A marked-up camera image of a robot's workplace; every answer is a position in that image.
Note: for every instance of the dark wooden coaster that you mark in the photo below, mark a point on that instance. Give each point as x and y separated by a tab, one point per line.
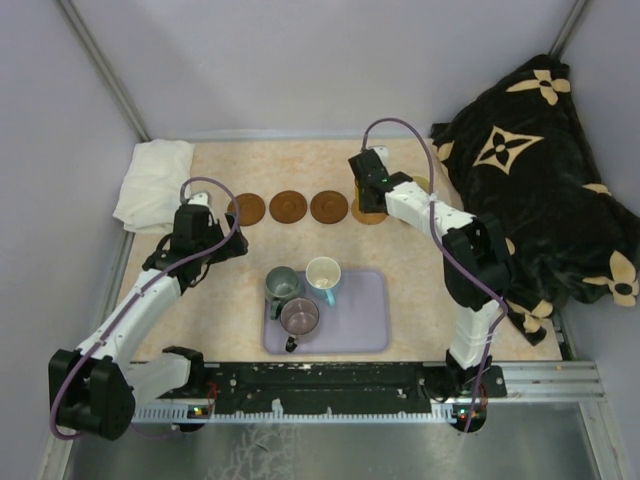
252	209
329	207

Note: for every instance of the black floral blanket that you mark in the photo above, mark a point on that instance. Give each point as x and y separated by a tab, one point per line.
518	152

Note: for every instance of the purple mug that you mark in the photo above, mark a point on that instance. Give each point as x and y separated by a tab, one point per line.
299	318

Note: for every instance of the white mug blue handle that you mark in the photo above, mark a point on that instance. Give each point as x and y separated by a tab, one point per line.
324	275

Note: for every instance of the lavender plastic tray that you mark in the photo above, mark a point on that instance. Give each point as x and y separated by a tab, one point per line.
358	322

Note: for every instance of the cream mug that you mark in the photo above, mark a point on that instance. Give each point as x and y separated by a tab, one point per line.
422	182

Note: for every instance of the brown wooden coaster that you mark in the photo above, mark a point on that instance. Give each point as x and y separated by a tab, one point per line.
288	207

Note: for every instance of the white folded cloth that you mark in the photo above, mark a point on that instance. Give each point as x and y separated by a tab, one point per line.
150	192

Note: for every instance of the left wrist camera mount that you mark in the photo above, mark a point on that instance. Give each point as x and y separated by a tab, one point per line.
202	198

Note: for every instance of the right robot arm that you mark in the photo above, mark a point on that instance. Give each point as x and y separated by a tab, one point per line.
477	264

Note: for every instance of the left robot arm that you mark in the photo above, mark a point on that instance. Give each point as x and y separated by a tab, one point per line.
93	389

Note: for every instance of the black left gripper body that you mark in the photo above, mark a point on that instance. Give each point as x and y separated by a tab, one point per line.
234	248

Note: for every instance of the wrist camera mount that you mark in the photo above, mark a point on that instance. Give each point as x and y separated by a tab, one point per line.
202	198
381	151

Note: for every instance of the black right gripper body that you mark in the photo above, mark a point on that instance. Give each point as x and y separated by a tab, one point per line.
363	204

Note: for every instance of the grey-green mug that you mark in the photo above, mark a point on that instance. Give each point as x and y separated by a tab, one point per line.
282	284

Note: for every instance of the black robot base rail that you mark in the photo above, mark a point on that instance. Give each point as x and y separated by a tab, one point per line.
318	388

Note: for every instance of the woven rattan coaster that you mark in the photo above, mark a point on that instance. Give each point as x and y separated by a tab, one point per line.
368	219

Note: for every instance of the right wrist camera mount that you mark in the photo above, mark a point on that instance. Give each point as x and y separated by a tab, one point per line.
381	151

